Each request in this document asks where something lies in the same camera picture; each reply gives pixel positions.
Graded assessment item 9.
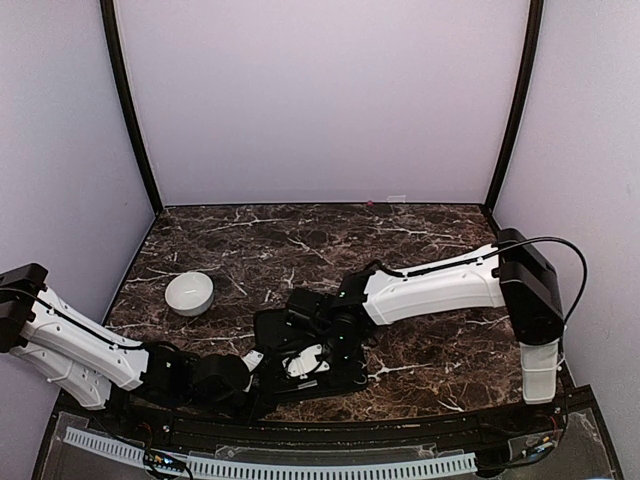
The black zippered tool case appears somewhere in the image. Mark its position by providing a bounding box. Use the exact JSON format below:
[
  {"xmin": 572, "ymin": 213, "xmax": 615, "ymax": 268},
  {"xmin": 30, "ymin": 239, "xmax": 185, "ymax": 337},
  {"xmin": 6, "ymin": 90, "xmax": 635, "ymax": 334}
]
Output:
[{"xmin": 248, "ymin": 308, "xmax": 368, "ymax": 422}]

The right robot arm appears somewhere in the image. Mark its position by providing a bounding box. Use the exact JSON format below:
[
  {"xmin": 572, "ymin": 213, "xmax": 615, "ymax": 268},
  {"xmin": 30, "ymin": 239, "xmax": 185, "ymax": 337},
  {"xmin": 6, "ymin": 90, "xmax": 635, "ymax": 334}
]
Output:
[{"xmin": 284, "ymin": 228, "xmax": 579, "ymax": 434}]

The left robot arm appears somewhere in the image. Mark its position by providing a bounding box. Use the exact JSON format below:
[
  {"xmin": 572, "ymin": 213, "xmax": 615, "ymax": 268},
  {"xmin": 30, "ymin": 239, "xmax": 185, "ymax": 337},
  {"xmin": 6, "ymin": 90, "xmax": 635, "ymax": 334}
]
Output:
[{"xmin": 1, "ymin": 263, "xmax": 263, "ymax": 436}]

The white ceramic bowl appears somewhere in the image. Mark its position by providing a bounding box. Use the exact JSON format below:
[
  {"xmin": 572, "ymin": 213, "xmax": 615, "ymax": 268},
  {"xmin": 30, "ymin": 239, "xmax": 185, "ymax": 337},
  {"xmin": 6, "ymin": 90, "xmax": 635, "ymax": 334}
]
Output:
[{"xmin": 164, "ymin": 271, "xmax": 215, "ymax": 317}]

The white slotted cable duct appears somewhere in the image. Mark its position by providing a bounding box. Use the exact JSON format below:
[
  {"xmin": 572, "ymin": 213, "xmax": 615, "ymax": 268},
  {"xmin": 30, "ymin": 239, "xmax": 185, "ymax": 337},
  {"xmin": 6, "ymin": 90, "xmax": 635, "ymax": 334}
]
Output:
[{"xmin": 62, "ymin": 427, "xmax": 478, "ymax": 479}]

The black front rail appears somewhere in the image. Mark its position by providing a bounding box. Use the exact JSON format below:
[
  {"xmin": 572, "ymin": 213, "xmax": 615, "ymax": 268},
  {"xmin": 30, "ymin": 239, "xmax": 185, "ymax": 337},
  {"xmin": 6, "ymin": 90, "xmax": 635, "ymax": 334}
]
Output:
[{"xmin": 54, "ymin": 387, "xmax": 596, "ymax": 454}]

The right black frame post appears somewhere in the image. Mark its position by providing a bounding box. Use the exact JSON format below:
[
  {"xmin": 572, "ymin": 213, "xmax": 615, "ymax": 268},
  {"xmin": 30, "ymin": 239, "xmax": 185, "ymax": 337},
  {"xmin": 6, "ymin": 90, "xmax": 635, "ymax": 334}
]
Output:
[{"xmin": 483, "ymin": 0, "xmax": 545, "ymax": 215}]

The black frame post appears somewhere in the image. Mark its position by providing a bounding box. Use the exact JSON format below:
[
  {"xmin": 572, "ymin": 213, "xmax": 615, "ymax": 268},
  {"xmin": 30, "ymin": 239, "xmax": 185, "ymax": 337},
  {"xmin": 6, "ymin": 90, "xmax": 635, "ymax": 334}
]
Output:
[
  {"xmin": 483, "ymin": 0, "xmax": 545, "ymax": 215},
  {"xmin": 99, "ymin": 0, "xmax": 164, "ymax": 216}
]

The left black frame post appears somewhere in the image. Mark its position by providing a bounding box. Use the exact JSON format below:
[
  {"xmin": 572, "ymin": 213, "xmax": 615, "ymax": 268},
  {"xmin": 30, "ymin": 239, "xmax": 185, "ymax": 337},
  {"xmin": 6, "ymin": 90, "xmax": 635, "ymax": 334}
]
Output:
[{"xmin": 99, "ymin": 0, "xmax": 164, "ymax": 216}]

